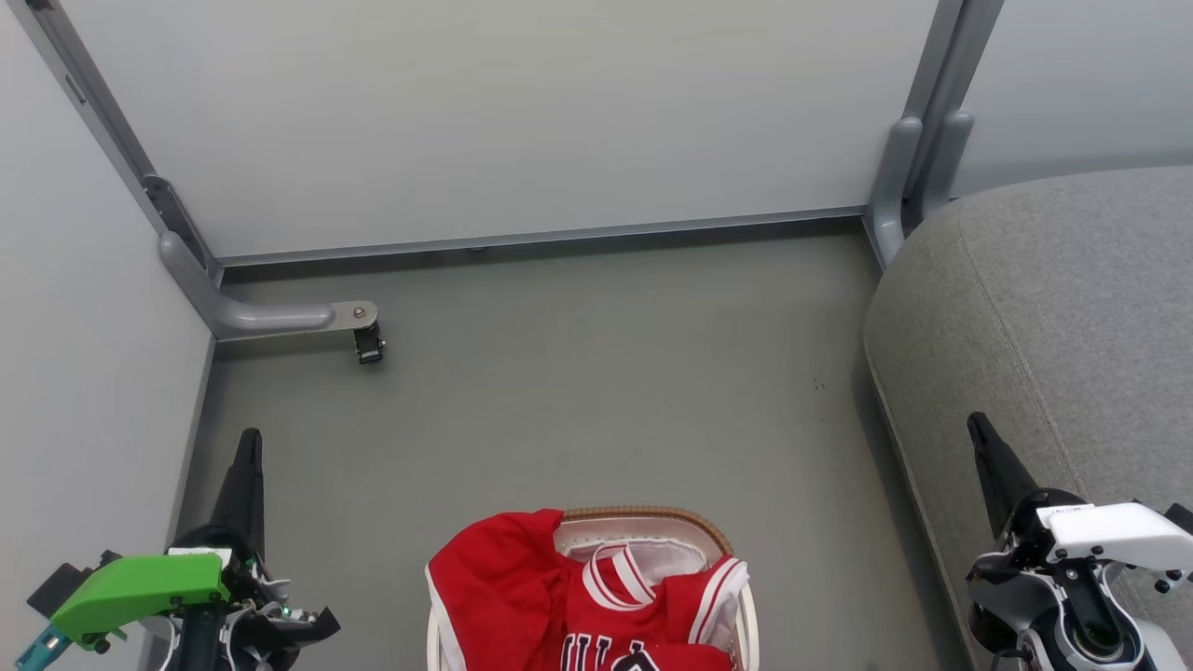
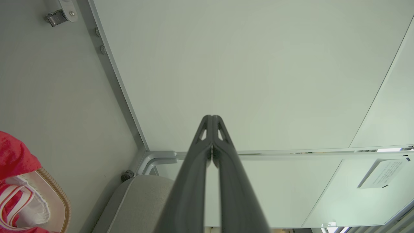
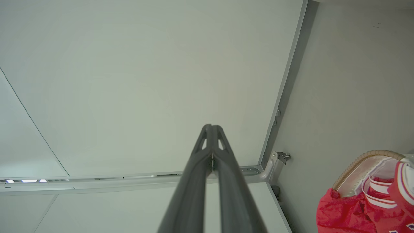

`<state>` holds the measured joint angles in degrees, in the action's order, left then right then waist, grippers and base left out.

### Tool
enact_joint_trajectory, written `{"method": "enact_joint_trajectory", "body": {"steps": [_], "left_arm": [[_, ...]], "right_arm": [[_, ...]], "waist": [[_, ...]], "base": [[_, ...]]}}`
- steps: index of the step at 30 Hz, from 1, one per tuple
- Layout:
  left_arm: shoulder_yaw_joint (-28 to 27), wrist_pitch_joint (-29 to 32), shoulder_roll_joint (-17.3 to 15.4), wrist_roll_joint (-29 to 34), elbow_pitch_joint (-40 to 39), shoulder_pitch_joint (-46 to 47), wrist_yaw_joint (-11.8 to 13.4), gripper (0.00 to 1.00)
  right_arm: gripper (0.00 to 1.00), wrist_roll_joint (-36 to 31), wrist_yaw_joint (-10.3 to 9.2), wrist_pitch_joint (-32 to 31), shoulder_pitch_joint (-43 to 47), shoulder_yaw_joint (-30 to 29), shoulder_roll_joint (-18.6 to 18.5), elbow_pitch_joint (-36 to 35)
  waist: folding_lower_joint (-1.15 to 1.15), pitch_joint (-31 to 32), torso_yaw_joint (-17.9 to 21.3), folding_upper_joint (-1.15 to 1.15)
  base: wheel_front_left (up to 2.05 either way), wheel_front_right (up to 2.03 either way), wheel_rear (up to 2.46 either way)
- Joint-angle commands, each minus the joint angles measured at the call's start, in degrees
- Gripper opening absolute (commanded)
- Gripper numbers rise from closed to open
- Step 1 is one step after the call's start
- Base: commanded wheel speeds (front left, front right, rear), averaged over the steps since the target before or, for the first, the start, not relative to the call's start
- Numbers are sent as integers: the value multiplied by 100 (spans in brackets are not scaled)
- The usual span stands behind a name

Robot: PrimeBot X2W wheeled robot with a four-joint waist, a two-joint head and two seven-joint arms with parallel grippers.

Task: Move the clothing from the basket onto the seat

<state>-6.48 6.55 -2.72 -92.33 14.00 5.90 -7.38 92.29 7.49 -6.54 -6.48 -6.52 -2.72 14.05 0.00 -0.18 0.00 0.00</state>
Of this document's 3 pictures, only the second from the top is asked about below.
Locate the grey partition foot bar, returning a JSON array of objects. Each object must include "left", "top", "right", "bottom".
[{"left": 44, "top": 0, "right": 79, "bottom": 23}]

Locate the white paper notice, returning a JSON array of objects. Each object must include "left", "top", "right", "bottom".
[{"left": 357, "top": 157, "right": 411, "bottom": 190}]

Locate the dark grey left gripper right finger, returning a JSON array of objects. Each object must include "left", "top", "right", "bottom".
[{"left": 212, "top": 115, "right": 271, "bottom": 233}]

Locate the grey curved partition foot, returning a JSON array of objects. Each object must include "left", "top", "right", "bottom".
[{"left": 134, "top": 150, "right": 179, "bottom": 177}]

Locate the metal caster bracket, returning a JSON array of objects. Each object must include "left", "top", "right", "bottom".
[{"left": 45, "top": 9, "right": 70, "bottom": 28}]

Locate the grey upholstered seat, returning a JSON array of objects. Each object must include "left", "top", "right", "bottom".
[{"left": 92, "top": 175, "right": 177, "bottom": 233}]

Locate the red cloth garment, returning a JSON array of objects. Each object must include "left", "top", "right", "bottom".
[{"left": 0, "top": 131, "right": 49, "bottom": 233}]

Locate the white partition panel grey frame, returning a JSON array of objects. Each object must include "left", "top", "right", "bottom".
[{"left": 76, "top": 0, "right": 414, "bottom": 153}]

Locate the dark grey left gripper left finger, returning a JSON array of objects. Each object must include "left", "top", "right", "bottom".
[{"left": 154, "top": 115, "right": 212, "bottom": 233}]

